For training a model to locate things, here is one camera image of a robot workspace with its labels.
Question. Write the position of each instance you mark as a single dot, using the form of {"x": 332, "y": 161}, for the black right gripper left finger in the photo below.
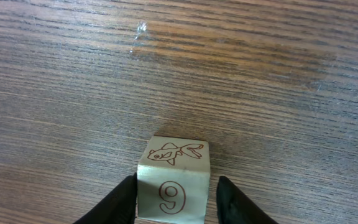
{"x": 118, "y": 207}

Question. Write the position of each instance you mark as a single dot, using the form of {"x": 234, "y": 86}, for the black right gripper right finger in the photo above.
{"x": 235, "y": 207}

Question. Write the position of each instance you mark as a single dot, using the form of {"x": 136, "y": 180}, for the wooden fish nine block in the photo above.
{"x": 173, "y": 180}

